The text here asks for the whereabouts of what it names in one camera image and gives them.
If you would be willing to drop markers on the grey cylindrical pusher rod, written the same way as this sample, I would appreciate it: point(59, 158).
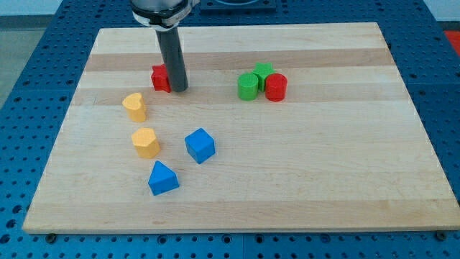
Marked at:
point(172, 55)

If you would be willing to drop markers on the red star block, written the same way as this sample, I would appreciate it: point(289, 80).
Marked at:
point(159, 77)

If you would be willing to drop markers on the yellow heart block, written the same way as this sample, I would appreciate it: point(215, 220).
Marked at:
point(135, 107)

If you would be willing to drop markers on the green star block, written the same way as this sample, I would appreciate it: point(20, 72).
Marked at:
point(262, 71)

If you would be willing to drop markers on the green cylinder block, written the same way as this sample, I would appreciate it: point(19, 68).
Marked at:
point(247, 86)

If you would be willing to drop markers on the yellow pentagon block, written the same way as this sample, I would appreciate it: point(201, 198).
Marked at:
point(146, 143)

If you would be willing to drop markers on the blue cube block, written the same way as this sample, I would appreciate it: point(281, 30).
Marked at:
point(200, 145)

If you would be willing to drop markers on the red cylinder block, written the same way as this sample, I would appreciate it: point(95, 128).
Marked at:
point(276, 87)

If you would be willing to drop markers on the blue triangle block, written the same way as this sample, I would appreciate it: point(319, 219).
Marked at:
point(162, 179)

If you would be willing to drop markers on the wooden board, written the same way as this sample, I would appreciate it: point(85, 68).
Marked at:
point(344, 151)

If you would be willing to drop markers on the dark blue mount plate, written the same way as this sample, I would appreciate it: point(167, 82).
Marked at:
point(213, 6)

